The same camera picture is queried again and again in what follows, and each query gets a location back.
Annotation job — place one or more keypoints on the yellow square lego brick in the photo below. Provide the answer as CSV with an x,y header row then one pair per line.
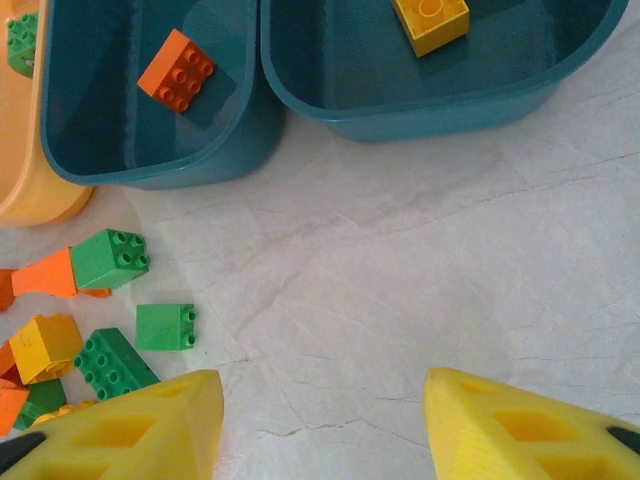
x,y
42,345
435,30

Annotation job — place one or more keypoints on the orange small lego brick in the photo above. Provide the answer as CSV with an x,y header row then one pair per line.
x,y
6,292

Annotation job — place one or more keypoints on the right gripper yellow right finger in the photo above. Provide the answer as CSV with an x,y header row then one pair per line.
x,y
465,440

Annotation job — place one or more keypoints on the green lego brick with eye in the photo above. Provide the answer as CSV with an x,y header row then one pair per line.
x,y
22,40

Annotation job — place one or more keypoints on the dark orange lego brick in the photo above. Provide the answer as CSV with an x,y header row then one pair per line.
x,y
6,362

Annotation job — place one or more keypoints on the orange six-stud lego brick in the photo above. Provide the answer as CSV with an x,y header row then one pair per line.
x,y
175,75

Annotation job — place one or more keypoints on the teal plastic container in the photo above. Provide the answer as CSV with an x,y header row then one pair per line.
x,y
500,75
100,140

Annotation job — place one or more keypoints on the orange curved lego piece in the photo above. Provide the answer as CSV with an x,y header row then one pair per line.
x,y
45,277

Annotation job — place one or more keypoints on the green long lego brick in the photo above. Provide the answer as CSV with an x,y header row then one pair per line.
x,y
115,365

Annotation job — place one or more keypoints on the green square lego brick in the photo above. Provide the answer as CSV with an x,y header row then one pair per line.
x,y
162,327
105,265

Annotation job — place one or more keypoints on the green small lego brick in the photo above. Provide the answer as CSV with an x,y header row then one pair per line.
x,y
45,400

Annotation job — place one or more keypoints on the light orange plastic container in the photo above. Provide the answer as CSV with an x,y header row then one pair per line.
x,y
30,200

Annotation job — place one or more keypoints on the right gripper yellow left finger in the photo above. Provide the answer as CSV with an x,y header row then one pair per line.
x,y
190,425

